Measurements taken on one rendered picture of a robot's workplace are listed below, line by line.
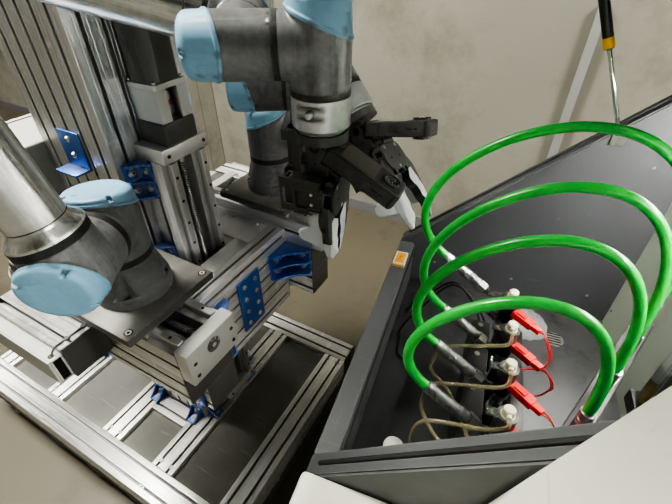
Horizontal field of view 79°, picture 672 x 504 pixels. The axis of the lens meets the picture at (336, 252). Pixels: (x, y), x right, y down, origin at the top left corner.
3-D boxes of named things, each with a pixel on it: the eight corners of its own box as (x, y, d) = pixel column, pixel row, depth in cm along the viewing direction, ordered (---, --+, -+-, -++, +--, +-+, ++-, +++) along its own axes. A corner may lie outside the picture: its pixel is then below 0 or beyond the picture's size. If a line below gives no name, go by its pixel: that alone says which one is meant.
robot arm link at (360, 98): (369, 80, 70) (345, 80, 64) (382, 104, 70) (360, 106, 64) (338, 106, 75) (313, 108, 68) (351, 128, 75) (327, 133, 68)
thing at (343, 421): (395, 282, 122) (400, 239, 112) (409, 286, 121) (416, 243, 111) (316, 493, 77) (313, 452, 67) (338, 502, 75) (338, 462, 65)
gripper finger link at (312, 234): (304, 250, 67) (302, 202, 62) (338, 258, 66) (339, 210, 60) (297, 262, 65) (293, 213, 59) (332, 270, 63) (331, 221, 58)
